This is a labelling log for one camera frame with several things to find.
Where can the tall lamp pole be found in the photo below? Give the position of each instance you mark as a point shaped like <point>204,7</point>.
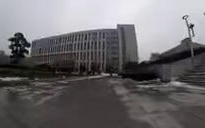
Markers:
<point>190,36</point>

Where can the dark low hedge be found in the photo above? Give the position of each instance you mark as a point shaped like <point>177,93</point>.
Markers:
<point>13,71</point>

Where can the large pale multi-storey building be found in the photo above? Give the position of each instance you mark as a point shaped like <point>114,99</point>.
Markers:
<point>86,46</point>

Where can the low building with dark roof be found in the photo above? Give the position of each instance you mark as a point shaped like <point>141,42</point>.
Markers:
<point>181,51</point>

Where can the wet grey paved ground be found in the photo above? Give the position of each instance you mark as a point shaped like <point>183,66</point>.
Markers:
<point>90,106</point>

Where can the dark tree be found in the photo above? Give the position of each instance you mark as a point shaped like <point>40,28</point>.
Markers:
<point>18,45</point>

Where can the grey stone wall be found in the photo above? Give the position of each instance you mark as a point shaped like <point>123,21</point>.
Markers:
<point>176,68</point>

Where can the dark bushes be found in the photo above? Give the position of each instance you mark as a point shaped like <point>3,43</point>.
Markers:
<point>136,71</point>

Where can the grey stone stairs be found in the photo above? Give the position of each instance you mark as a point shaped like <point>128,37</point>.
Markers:
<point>200,73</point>

